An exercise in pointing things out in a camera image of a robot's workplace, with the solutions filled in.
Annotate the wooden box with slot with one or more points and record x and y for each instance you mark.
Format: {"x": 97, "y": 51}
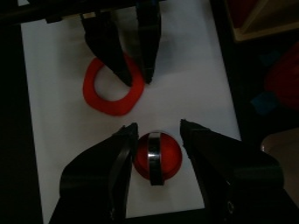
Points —
{"x": 269, "y": 26}

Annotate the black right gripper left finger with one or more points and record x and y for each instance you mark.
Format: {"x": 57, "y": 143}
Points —
{"x": 98, "y": 180}

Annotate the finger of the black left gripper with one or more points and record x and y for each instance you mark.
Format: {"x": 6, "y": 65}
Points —
{"x": 149, "y": 38}
{"x": 105, "y": 40}

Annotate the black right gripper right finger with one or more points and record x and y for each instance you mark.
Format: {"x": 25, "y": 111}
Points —
{"x": 234, "y": 175}

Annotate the red plastic cup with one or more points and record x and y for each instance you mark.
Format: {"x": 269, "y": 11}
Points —
{"x": 286, "y": 81}

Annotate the red dough disc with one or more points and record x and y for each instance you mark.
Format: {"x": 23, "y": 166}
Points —
{"x": 173, "y": 157}

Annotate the blue tape marker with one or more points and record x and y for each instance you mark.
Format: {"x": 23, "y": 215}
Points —
{"x": 265, "y": 103}

